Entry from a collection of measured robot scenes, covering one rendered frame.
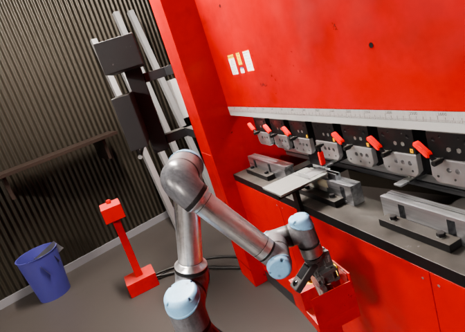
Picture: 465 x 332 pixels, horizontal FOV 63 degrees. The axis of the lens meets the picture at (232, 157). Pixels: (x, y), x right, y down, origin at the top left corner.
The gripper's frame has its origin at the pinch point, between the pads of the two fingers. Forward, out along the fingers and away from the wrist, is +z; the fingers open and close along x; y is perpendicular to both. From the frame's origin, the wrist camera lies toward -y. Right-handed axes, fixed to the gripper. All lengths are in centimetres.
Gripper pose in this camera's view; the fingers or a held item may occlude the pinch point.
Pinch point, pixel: (325, 303)
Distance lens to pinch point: 149.2
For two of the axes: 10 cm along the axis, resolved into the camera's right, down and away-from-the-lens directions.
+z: 3.7, 8.9, 2.7
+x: -2.9, -1.7, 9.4
